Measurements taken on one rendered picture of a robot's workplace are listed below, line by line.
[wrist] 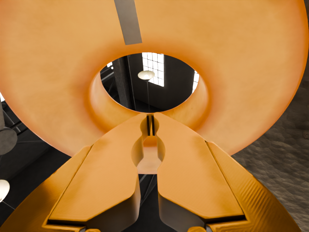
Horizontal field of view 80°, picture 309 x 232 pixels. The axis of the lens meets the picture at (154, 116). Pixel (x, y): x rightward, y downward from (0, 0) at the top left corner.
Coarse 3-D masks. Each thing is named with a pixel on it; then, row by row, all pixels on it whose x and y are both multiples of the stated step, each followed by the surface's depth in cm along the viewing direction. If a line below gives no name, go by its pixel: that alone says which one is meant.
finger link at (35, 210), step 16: (80, 160) 8; (64, 176) 8; (32, 192) 7; (48, 192) 7; (16, 208) 6; (32, 208) 6; (48, 208) 6; (16, 224) 6; (32, 224) 6; (48, 224) 6
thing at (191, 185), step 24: (168, 120) 11; (168, 144) 9; (192, 144) 9; (168, 168) 8; (192, 168) 8; (216, 168) 8; (168, 192) 7; (192, 192) 7; (216, 192) 7; (168, 216) 7; (192, 216) 6; (216, 216) 6; (240, 216) 6
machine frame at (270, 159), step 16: (304, 0) 27; (304, 80) 33; (304, 96) 34; (288, 112) 37; (304, 112) 36; (272, 128) 42; (288, 128) 39; (304, 128) 38; (256, 144) 47; (272, 144) 44; (288, 144) 42; (304, 144) 39; (240, 160) 53; (256, 160) 50; (272, 160) 47; (288, 160) 44; (304, 160) 42; (256, 176) 53; (272, 176) 50; (288, 176) 47; (304, 176) 44; (272, 192) 54; (288, 192) 50; (304, 192) 47; (288, 208) 54; (304, 208) 50; (304, 224) 54
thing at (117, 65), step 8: (112, 64) 449; (120, 64) 455; (128, 64) 461; (120, 72) 449; (128, 72) 479; (120, 80) 468; (128, 80) 499; (120, 88) 489; (128, 88) 517; (120, 96) 512; (128, 96) 530; (128, 104) 545
